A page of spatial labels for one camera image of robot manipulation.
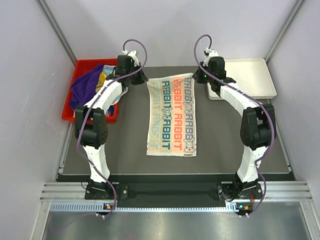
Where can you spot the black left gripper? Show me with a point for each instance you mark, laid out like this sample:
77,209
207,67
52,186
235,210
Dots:
142,78

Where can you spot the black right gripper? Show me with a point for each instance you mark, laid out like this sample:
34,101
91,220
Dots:
197,77

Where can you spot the rabbit print striped towel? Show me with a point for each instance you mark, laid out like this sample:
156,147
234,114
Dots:
172,120

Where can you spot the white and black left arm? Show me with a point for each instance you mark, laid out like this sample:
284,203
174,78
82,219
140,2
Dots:
91,129

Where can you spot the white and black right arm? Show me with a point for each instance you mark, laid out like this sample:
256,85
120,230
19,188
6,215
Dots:
257,129

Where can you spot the white plastic tray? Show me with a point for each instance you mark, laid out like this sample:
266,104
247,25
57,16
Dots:
252,76

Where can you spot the red plastic bin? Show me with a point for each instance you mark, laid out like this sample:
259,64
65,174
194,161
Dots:
82,66

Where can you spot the purple towel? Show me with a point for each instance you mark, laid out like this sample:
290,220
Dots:
84,87

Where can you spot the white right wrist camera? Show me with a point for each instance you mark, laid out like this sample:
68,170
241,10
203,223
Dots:
209,53

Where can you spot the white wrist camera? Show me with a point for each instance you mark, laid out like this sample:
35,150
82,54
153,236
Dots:
133,55
209,53

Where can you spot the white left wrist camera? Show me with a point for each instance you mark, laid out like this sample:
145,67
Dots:
133,55

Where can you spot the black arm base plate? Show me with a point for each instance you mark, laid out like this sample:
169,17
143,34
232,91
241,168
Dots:
173,190

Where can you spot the grey slotted cable duct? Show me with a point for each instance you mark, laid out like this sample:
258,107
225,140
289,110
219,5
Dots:
103,207

